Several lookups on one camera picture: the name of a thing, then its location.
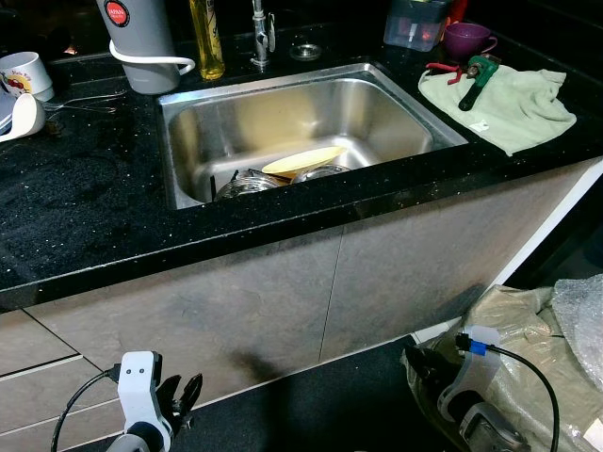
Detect beige woven sack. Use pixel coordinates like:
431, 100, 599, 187
405, 278, 603, 452

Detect grey wood cabinet front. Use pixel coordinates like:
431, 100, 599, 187
0, 155, 603, 452

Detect clear bubble wrap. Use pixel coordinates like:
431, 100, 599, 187
551, 273, 603, 363

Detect steel bowl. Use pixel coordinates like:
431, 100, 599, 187
287, 162, 354, 185
215, 168, 288, 201

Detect yellow plate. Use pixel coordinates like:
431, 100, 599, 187
261, 144, 348, 180

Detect light green towel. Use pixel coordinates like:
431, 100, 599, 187
417, 64, 578, 157

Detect green black wrench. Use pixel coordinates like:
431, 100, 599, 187
459, 55, 500, 112

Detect stainless steel sink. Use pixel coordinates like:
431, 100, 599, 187
155, 61, 469, 210

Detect thin metal utensil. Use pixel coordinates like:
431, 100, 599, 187
42, 89, 128, 116

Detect white rice spoon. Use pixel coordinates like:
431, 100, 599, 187
0, 92, 46, 144

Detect purple cup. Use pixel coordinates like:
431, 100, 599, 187
443, 21, 498, 62

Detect yellow oil bottle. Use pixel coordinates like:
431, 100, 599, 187
187, 0, 227, 81

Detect white cartoon print cup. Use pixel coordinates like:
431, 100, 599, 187
0, 50, 56, 103

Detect clear plastic container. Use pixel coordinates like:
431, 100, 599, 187
383, 0, 451, 53

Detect chrome faucet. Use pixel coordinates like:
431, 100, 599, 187
250, 0, 277, 73

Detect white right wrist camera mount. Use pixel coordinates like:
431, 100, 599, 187
436, 325, 500, 425

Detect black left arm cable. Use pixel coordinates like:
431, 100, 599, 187
49, 365, 123, 452

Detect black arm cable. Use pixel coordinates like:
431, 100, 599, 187
455, 334, 562, 452
49, 365, 123, 452

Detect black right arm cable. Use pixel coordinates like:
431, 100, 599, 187
455, 334, 562, 452

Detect red handled pliers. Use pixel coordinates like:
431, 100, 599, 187
426, 61, 472, 88

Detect grey thermos white handle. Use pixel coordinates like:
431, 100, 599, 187
94, 0, 196, 95

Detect round metal ring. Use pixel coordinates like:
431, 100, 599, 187
289, 42, 323, 62

